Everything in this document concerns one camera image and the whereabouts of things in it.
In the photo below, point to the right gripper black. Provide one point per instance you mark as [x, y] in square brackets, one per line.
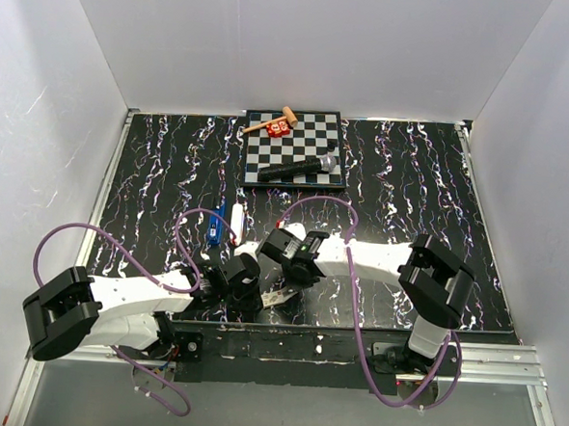
[301, 284]

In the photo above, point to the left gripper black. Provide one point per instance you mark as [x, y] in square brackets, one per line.
[253, 302]

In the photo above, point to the white staple box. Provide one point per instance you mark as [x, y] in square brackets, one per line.
[273, 298]

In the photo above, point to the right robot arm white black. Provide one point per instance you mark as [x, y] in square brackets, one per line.
[437, 282]

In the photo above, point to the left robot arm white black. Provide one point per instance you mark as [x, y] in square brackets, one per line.
[75, 309]

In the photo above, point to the black microphone silver grille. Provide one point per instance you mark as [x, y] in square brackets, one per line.
[325, 163]

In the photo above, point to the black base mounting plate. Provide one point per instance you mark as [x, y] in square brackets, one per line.
[266, 354]

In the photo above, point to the black white chessboard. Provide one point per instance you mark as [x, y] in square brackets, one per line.
[308, 139]

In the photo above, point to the red dice block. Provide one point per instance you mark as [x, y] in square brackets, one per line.
[277, 129]

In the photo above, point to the wooden mallet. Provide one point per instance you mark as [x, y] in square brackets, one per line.
[287, 115]

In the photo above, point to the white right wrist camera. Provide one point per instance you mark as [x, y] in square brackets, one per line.
[295, 229]

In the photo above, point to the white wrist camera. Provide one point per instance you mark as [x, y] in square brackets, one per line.
[249, 248]
[295, 229]

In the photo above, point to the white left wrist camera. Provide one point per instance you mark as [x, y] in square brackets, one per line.
[249, 248]

